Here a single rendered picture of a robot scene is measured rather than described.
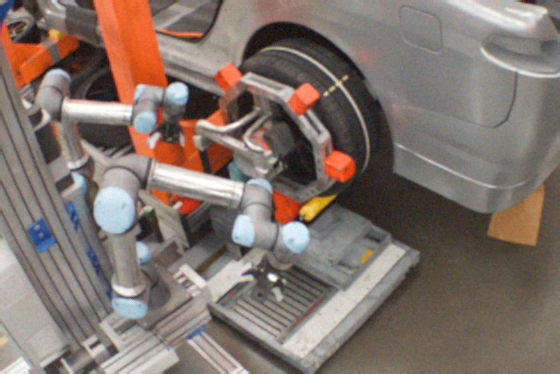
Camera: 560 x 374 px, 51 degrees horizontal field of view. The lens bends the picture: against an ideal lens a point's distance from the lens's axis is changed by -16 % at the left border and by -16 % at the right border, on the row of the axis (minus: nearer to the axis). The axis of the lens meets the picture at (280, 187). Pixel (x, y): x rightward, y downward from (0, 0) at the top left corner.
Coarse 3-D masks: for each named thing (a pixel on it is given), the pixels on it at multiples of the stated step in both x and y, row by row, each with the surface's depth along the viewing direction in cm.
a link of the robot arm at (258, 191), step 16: (128, 160) 182; (144, 160) 185; (144, 176) 184; (160, 176) 186; (176, 176) 187; (192, 176) 188; (208, 176) 190; (176, 192) 188; (192, 192) 188; (208, 192) 188; (224, 192) 189; (240, 192) 190; (256, 192) 191; (240, 208) 192
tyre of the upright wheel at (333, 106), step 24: (288, 48) 264; (312, 48) 263; (240, 72) 274; (264, 72) 263; (288, 72) 253; (312, 72) 254; (336, 72) 257; (336, 96) 253; (360, 96) 259; (336, 120) 252; (360, 120) 258; (336, 144) 259; (360, 144) 261; (360, 168) 271; (336, 192) 279
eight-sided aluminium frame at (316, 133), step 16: (240, 80) 262; (256, 80) 262; (224, 96) 277; (272, 96) 254; (288, 96) 251; (224, 112) 285; (288, 112) 253; (240, 128) 293; (304, 128) 252; (320, 128) 253; (320, 144) 252; (320, 160) 258; (320, 176) 264; (288, 192) 287; (304, 192) 279; (320, 192) 271
